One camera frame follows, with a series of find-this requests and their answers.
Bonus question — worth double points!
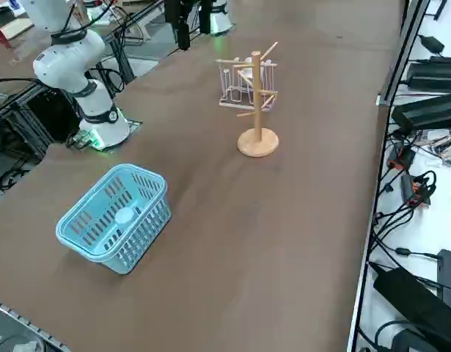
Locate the light blue cup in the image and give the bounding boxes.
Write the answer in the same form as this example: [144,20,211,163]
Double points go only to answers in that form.
[113,205,141,227]

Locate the cardboard box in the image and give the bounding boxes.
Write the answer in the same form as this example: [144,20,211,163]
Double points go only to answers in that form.
[0,14,36,42]

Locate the black equipment frame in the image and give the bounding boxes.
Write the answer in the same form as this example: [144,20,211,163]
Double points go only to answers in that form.
[0,78,83,166]

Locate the black power adapter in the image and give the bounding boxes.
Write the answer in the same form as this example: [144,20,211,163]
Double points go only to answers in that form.
[391,92,451,132]

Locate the black plug adapter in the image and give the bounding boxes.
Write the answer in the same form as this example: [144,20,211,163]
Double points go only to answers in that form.
[418,34,446,55]

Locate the white cup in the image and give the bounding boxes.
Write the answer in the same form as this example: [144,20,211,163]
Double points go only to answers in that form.
[236,65,265,89]

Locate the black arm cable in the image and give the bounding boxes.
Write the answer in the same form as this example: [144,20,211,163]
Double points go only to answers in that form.
[62,0,145,34]

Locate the white wire cup holder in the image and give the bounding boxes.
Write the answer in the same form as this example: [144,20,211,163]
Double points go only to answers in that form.
[213,56,279,111]

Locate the black orange device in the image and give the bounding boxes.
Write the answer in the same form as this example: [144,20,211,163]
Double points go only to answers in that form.
[389,143,417,172]
[400,172,438,208]

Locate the light blue plastic basket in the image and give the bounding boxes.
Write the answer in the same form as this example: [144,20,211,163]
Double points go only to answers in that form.
[55,163,172,276]

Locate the black power brick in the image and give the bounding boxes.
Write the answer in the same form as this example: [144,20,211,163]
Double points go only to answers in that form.
[407,61,451,92]

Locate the wooden cup rack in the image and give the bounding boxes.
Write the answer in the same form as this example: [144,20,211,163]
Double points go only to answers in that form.
[233,40,281,159]

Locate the aluminium profile post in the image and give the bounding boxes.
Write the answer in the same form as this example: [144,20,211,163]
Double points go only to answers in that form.
[375,0,432,108]

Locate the aluminium table side rail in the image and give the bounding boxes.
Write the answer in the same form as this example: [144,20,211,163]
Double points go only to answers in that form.
[0,296,70,352]

